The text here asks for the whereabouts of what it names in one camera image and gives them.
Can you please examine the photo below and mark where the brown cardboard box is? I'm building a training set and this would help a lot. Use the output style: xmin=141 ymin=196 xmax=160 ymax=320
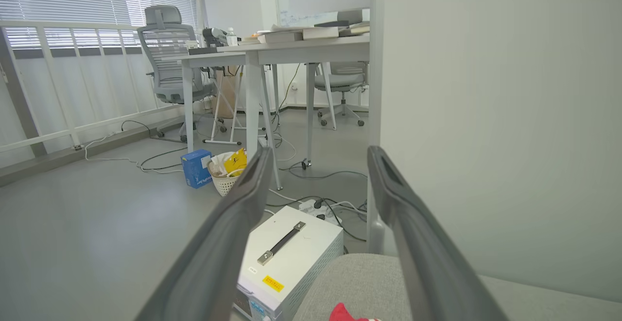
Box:
xmin=211 ymin=66 xmax=243 ymax=118

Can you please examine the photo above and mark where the grey hardcover book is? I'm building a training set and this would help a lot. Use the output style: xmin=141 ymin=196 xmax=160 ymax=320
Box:
xmin=258 ymin=31 xmax=304 ymax=45

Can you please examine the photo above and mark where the grey swivel office chair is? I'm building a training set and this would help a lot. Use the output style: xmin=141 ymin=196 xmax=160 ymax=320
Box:
xmin=313 ymin=61 xmax=369 ymax=128

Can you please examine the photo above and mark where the thick white book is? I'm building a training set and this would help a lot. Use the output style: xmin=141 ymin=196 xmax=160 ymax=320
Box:
xmin=302 ymin=26 xmax=339 ymax=40

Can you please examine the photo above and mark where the white partition post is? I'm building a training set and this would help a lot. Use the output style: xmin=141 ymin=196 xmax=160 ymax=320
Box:
xmin=367 ymin=0 xmax=386 ymax=254

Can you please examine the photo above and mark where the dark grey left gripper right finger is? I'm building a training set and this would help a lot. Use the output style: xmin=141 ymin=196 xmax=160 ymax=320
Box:
xmin=367 ymin=145 xmax=509 ymax=321

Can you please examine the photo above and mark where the blue cardboard box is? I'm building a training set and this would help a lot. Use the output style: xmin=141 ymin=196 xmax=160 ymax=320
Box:
xmin=180 ymin=149 xmax=213 ymax=189

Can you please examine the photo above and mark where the red and white garment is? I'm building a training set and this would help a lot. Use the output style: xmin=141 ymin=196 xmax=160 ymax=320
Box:
xmin=329 ymin=303 xmax=382 ymax=321

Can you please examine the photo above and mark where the white power strip with cables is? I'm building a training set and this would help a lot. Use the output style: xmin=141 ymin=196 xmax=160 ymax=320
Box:
xmin=313 ymin=198 xmax=366 ymax=242

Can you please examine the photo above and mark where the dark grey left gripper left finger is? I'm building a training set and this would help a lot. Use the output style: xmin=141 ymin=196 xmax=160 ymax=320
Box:
xmin=135 ymin=146 xmax=274 ymax=321

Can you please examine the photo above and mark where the black desktop device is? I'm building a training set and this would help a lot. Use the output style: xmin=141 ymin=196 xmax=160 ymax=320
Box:
xmin=202 ymin=27 xmax=228 ymax=50

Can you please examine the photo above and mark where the white power supply box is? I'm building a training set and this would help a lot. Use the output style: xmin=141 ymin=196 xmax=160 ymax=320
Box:
xmin=233 ymin=205 xmax=345 ymax=321

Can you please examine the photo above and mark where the grey fabric sofa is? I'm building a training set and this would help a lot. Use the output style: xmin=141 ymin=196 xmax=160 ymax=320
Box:
xmin=294 ymin=253 xmax=622 ymax=321

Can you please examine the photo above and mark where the large white desk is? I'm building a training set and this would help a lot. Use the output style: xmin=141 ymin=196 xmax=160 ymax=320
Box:
xmin=217 ymin=35 xmax=371 ymax=191

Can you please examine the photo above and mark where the grey mesh chair with headrest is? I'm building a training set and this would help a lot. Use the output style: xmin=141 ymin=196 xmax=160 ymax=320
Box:
xmin=137 ymin=5 xmax=228 ymax=143

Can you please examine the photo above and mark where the white perforated plastic basket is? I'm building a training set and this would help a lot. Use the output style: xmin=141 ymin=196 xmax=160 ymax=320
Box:
xmin=207 ymin=152 xmax=248 ymax=197

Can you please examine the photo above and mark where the yellow packet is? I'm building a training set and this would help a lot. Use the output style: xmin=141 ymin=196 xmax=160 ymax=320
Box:
xmin=224 ymin=149 xmax=247 ymax=176

